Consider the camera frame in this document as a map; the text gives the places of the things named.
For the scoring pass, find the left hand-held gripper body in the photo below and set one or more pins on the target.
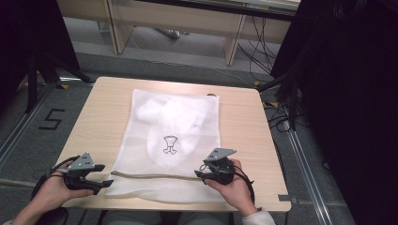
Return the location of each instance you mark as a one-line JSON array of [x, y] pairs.
[[79, 175]]

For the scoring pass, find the light wooden desk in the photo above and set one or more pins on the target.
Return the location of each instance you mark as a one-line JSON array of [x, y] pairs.
[[175, 18]]

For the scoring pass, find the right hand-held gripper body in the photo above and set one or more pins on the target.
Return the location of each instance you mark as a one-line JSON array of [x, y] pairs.
[[222, 167]]

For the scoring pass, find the white mesh laundry bag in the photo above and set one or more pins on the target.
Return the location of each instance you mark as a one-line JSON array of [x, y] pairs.
[[175, 184]]

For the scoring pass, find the black metal stand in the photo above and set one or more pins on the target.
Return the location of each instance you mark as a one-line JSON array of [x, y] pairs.
[[33, 81], [291, 93]]

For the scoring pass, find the person's right hand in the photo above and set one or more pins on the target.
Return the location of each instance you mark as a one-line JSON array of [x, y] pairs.
[[234, 193]]

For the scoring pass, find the white garment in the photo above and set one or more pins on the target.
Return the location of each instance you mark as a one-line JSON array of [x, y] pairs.
[[178, 118]]

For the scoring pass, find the metal floor rail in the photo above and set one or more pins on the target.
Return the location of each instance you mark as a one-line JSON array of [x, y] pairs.
[[308, 175], [22, 125]]

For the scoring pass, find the gray tape strip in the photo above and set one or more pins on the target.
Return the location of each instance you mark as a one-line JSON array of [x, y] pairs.
[[286, 198]]

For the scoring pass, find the person's left hand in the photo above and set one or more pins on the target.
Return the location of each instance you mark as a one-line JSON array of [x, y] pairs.
[[56, 193]]

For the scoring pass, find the gray power strip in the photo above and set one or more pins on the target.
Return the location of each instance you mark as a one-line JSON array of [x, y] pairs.
[[169, 33]]

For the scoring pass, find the black curtain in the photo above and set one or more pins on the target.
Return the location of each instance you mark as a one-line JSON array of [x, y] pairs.
[[28, 37], [350, 109]]

